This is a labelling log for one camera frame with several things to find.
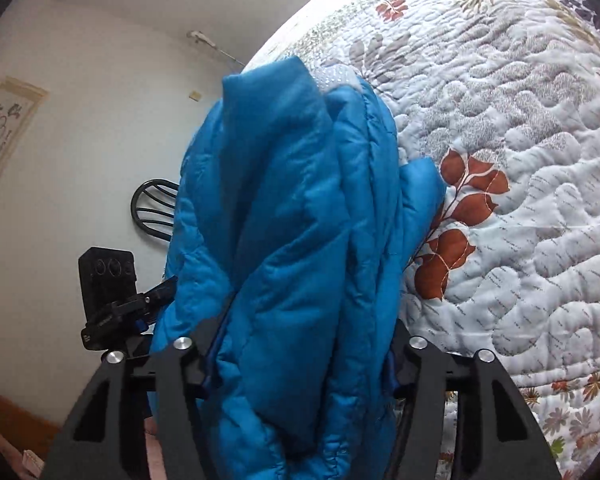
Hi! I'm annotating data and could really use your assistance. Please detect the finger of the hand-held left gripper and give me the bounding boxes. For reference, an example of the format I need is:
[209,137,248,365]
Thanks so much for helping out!
[139,277,178,333]

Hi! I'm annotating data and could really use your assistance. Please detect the white wall hook with cord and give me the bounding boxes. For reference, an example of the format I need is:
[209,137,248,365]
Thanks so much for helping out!
[186,30,246,68]

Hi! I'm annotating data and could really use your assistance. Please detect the floral quilted bedspread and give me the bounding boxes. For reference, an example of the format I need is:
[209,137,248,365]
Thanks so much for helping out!
[240,0,600,480]

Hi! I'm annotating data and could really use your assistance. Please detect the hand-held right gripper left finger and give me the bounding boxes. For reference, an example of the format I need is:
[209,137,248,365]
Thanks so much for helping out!
[40,316,231,480]

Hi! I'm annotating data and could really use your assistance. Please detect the blue puffer jacket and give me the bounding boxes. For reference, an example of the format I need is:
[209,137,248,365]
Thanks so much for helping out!
[147,55,448,480]

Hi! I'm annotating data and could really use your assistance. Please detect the framed wall hanging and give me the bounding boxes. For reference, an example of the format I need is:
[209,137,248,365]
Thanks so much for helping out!
[0,76,48,218]

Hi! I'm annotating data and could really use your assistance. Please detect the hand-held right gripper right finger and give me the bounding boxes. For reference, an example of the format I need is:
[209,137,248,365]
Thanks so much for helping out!
[387,320,563,480]

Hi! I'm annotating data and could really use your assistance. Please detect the black metal chair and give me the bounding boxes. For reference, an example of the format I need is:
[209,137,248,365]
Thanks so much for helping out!
[131,178,181,241]

